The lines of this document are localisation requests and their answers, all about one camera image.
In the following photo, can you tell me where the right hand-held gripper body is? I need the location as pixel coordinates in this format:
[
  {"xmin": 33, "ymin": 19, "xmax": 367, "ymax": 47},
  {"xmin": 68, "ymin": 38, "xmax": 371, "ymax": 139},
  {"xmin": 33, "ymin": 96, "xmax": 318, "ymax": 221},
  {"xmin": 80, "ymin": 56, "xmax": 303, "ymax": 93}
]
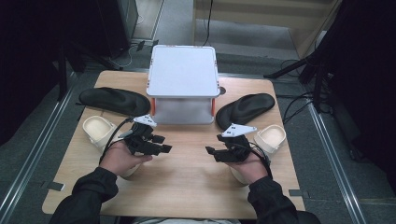
[{"xmin": 217, "ymin": 123, "xmax": 258, "ymax": 163}]

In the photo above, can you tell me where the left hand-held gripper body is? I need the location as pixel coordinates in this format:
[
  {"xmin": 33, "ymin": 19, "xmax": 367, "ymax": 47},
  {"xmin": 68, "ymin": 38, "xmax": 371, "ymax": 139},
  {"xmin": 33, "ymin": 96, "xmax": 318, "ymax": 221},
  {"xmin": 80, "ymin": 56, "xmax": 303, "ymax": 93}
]
[{"xmin": 123, "ymin": 114, "xmax": 158, "ymax": 157}]

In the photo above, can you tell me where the cream clog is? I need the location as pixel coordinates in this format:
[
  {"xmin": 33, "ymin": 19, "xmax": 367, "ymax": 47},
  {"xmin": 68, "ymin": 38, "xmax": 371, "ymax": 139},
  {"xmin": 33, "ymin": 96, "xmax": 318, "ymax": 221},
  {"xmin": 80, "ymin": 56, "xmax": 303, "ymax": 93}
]
[
  {"xmin": 81, "ymin": 115, "xmax": 143, "ymax": 179},
  {"xmin": 229, "ymin": 123, "xmax": 287, "ymax": 188}
]

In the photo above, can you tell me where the black flip-flop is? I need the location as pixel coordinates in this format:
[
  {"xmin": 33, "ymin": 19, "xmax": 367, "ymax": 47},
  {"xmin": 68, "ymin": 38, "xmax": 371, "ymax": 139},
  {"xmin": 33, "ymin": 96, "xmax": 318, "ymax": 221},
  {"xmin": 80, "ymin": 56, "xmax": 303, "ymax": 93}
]
[
  {"xmin": 78, "ymin": 87, "xmax": 152, "ymax": 118},
  {"xmin": 215, "ymin": 92, "xmax": 276, "ymax": 132}
]

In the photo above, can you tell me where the white shoe rack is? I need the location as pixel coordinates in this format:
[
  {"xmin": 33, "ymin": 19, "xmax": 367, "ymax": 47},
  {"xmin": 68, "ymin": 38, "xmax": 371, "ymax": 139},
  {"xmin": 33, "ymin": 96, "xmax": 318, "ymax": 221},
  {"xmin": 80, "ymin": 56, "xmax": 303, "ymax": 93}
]
[{"xmin": 146, "ymin": 44, "xmax": 221, "ymax": 126}]

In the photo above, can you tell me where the person's right hand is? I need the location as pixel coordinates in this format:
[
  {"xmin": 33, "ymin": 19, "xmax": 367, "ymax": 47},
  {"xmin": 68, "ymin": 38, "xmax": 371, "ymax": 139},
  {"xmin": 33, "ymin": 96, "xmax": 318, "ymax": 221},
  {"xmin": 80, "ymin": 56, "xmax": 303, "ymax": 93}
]
[{"xmin": 228, "ymin": 154, "xmax": 270, "ymax": 186}]

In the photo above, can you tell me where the person's left hand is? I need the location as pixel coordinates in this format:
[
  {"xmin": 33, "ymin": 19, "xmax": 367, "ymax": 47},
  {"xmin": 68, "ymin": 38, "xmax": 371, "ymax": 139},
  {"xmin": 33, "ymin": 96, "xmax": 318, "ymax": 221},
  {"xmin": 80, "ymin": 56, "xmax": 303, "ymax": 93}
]
[{"xmin": 99, "ymin": 141, "xmax": 153, "ymax": 177}]

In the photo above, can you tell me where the grey tape strip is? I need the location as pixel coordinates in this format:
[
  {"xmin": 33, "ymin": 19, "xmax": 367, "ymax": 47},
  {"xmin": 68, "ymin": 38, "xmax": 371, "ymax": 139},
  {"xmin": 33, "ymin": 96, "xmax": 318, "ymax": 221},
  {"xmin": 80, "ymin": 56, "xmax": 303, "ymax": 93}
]
[{"xmin": 39, "ymin": 180, "xmax": 66, "ymax": 192}]

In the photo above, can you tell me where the black metal stand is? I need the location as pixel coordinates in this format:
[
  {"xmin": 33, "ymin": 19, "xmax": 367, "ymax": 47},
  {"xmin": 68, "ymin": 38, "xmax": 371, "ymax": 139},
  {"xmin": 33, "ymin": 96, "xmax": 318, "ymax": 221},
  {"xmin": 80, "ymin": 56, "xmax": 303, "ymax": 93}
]
[{"xmin": 55, "ymin": 39, "xmax": 124, "ymax": 103}]

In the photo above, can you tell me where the black tripod stand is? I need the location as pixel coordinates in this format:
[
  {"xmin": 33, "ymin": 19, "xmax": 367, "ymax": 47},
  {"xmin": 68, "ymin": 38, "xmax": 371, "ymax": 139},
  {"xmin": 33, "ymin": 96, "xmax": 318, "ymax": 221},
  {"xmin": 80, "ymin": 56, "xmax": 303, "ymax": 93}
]
[{"xmin": 262, "ymin": 46, "xmax": 334, "ymax": 115}]

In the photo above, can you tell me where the dark cabinet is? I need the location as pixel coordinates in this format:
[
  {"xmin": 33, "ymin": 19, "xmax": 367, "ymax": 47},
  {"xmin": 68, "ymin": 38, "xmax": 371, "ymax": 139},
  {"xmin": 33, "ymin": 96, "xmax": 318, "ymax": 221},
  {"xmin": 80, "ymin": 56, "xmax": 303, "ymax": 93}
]
[{"xmin": 95, "ymin": 0, "xmax": 140, "ymax": 59}]

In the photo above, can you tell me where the light wooden platform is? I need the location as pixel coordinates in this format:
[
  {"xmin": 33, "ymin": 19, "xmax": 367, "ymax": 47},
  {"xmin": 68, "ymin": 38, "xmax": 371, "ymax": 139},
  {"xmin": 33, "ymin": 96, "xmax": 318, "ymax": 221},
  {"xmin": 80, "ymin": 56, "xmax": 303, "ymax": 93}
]
[{"xmin": 192, "ymin": 0, "xmax": 344, "ymax": 61}]

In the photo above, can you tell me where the black curtain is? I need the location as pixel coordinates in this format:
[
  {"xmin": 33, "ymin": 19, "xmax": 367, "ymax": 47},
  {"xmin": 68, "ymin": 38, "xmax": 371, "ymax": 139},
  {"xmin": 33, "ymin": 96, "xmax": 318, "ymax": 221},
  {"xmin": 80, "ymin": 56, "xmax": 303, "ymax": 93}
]
[
  {"xmin": 0, "ymin": 0, "xmax": 105, "ymax": 147},
  {"xmin": 310, "ymin": 0, "xmax": 396, "ymax": 194}
]

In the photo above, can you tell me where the left hand-held gripper cable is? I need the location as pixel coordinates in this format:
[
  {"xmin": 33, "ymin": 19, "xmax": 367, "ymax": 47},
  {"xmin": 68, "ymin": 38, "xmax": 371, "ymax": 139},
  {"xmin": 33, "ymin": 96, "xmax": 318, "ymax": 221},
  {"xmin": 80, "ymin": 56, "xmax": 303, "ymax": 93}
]
[{"xmin": 98, "ymin": 117, "xmax": 135, "ymax": 165}]

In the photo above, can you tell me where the hand-held gripper cable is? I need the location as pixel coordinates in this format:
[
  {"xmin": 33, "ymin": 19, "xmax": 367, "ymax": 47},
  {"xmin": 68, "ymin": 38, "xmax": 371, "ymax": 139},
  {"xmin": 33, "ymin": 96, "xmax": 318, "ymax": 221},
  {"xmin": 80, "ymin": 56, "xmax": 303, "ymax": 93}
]
[
  {"xmin": 98, "ymin": 117, "xmax": 135, "ymax": 165},
  {"xmin": 247, "ymin": 143, "xmax": 274, "ymax": 179}
]

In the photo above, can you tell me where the right hand-held gripper cable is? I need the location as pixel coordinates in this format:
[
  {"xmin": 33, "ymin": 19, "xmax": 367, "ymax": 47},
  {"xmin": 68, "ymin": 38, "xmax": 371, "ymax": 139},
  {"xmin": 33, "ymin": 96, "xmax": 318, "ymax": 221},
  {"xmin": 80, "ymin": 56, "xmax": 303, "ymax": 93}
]
[{"xmin": 247, "ymin": 143, "xmax": 274, "ymax": 179}]

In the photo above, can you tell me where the black looped floor cable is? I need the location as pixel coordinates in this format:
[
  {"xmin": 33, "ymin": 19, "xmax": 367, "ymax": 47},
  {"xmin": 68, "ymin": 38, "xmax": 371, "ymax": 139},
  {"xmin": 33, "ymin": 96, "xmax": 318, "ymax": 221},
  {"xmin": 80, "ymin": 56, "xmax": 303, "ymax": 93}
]
[{"xmin": 275, "ymin": 58, "xmax": 316, "ymax": 126}]

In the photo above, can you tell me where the white floor cable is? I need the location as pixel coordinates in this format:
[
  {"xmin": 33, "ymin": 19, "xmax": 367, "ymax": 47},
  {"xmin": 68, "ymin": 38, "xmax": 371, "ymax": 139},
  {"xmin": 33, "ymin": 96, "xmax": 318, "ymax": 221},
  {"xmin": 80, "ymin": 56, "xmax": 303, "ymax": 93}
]
[{"xmin": 107, "ymin": 43, "xmax": 142, "ymax": 71}]

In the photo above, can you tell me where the metal floor rail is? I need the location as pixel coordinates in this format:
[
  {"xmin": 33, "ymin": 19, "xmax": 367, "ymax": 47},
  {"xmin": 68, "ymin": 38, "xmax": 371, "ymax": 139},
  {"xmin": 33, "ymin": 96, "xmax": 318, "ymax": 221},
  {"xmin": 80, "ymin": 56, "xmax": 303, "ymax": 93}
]
[
  {"xmin": 0, "ymin": 70, "xmax": 79, "ymax": 220},
  {"xmin": 305, "ymin": 102, "xmax": 369, "ymax": 224}
]

